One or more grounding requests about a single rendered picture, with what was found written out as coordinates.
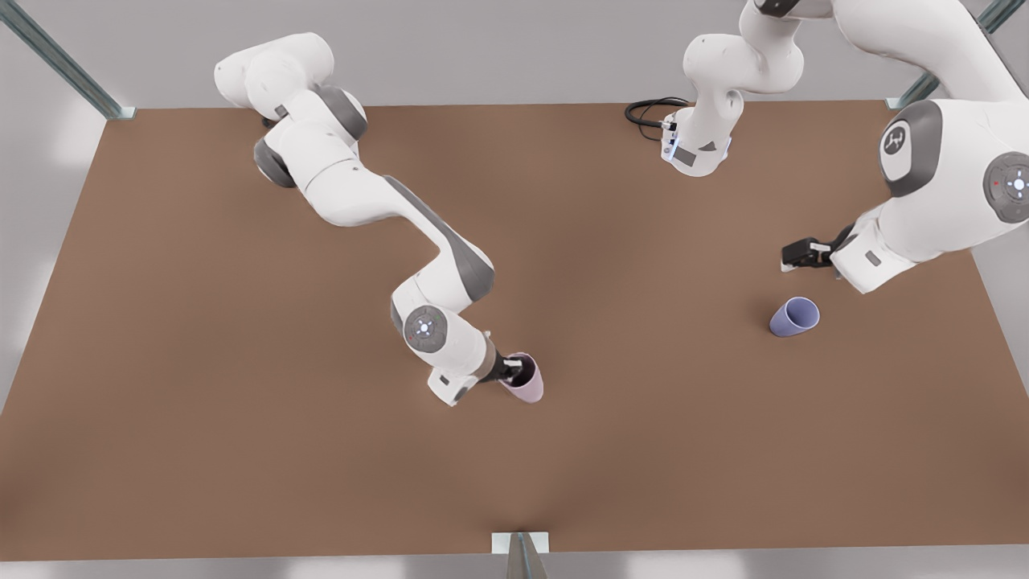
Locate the pink cup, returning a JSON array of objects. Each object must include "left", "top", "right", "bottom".
[{"left": 499, "top": 352, "right": 544, "bottom": 404}]

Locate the purple cup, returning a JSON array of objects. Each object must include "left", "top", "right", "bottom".
[{"left": 769, "top": 297, "right": 821, "bottom": 338}]

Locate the silver frame post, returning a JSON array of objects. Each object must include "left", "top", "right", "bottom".
[
  {"left": 885, "top": 0, "right": 1029, "bottom": 111},
  {"left": 492, "top": 531, "right": 551, "bottom": 579},
  {"left": 0, "top": 0, "right": 137, "bottom": 121}
]

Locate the black cable loop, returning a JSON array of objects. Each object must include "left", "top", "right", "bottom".
[{"left": 625, "top": 97, "right": 692, "bottom": 142}]

